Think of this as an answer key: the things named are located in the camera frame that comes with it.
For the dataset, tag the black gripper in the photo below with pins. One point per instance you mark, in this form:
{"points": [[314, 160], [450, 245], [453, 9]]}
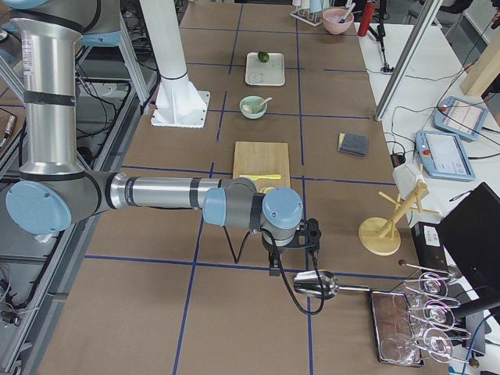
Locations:
{"points": [[276, 248]]}

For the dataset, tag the white ceramic spoon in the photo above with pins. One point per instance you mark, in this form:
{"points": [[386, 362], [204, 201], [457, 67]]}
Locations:
{"points": [[258, 107]]}

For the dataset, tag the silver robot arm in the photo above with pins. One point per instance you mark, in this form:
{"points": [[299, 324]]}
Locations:
{"points": [[55, 190]]}

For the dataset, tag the mint green bowl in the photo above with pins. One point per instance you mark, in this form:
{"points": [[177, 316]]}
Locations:
{"points": [[251, 100]]}

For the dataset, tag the pink bowl with ice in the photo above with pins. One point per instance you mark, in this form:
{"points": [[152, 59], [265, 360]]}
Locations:
{"points": [[336, 21]]}

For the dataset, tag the metal scoop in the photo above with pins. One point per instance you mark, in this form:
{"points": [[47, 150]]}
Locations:
{"points": [[322, 284]]}

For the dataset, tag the lemon slice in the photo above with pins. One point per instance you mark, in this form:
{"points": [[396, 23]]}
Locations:
{"points": [[265, 190]]}

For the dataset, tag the yellow plastic knife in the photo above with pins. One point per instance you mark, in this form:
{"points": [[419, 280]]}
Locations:
{"points": [[275, 176]]}

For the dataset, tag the wooden mug tree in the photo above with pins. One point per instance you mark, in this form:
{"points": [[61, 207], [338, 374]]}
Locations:
{"points": [[379, 235]]}

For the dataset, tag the grey yellow sponge cloth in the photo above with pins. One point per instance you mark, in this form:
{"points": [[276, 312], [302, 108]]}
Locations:
{"points": [[353, 144]]}

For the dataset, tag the white bear tray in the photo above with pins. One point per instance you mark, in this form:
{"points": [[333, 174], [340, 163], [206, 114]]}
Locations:
{"points": [[269, 73]]}

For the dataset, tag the green lime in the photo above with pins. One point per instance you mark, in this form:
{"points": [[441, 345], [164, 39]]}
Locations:
{"points": [[263, 57]]}

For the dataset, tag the near blue teach pendant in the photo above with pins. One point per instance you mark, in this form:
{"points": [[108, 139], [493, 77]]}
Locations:
{"points": [[443, 155]]}

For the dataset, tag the blue teach pendant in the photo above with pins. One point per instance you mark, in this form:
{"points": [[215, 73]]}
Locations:
{"points": [[443, 155], [460, 117]]}

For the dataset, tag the black laptop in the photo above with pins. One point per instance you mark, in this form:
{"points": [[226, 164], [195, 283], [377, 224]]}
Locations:
{"points": [[470, 234]]}

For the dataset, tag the far blue teach pendant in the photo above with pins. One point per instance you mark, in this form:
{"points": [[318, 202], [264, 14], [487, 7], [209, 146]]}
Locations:
{"points": [[460, 117]]}

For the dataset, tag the black selfie stick tripod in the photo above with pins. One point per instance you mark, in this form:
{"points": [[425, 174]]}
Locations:
{"points": [[380, 34]]}

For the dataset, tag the red bottle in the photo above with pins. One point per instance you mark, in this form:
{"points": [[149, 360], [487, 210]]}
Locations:
{"points": [[367, 16]]}

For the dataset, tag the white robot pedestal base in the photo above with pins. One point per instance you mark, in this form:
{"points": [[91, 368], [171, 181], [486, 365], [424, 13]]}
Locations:
{"points": [[178, 102]]}

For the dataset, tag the aluminium frame post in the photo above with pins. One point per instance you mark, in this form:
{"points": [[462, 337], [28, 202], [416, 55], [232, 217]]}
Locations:
{"points": [[424, 20]]}

